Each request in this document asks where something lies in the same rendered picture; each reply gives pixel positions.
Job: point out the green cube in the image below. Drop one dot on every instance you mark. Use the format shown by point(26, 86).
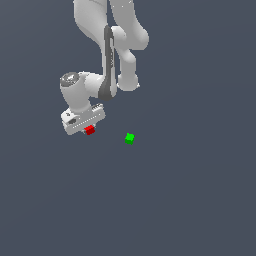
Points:
point(129, 138)

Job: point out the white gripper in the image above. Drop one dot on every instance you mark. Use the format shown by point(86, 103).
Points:
point(83, 118)

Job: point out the red cube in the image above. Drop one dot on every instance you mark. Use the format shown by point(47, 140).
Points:
point(89, 130)

